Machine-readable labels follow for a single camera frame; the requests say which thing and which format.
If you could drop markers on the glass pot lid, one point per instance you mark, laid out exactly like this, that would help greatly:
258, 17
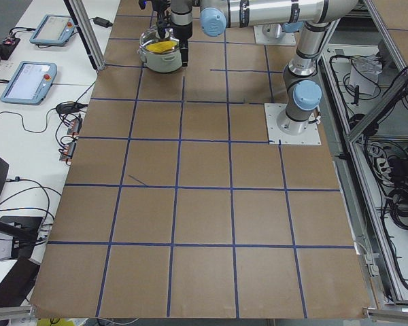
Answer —
150, 36

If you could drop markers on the yellow corn cob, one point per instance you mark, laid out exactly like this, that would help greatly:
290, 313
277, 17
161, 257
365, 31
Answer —
162, 47

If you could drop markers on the pale green cooking pot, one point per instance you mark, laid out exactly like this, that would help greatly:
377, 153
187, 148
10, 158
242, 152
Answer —
161, 63

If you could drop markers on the black power adapter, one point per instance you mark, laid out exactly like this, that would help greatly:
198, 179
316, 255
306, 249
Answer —
102, 22

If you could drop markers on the far teach pendant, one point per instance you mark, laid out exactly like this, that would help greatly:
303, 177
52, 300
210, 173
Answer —
53, 30

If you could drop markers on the teach pendant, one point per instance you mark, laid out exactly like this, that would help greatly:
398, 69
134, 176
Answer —
30, 83
53, 30

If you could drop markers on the near teach pendant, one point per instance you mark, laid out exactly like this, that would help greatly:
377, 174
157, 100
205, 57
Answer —
30, 83

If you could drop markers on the black electronics box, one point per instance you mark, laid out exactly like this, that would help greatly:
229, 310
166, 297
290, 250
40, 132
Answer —
7, 46

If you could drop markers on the black monitor stand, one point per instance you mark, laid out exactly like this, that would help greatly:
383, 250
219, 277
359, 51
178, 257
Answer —
18, 236

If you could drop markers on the aluminium frame post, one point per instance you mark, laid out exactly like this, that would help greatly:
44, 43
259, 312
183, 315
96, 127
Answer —
78, 14

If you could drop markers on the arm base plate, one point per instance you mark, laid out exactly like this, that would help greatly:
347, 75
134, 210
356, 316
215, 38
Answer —
273, 34
282, 130

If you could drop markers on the aluminium side frame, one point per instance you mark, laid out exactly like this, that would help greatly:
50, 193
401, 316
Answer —
365, 67

